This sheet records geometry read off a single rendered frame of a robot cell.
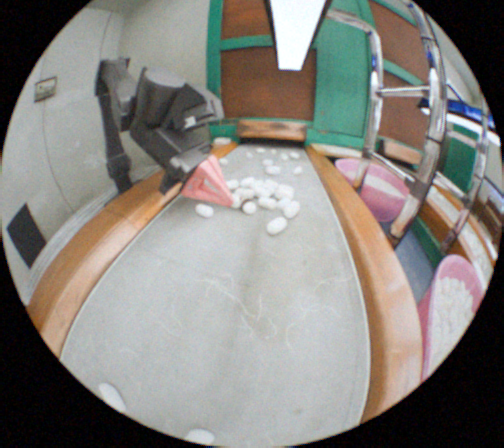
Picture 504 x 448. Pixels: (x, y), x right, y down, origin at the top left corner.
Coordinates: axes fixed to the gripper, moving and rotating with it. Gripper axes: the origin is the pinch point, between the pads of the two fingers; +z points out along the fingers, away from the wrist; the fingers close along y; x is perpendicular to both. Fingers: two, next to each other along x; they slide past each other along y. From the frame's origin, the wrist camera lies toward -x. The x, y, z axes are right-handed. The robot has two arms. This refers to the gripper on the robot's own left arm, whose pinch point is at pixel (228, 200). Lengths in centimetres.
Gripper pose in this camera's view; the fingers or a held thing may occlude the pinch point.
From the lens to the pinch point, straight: 23.3
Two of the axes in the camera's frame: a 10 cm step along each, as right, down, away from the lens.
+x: -6.5, 5.7, 5.0
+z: 7.4, 6.4, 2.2
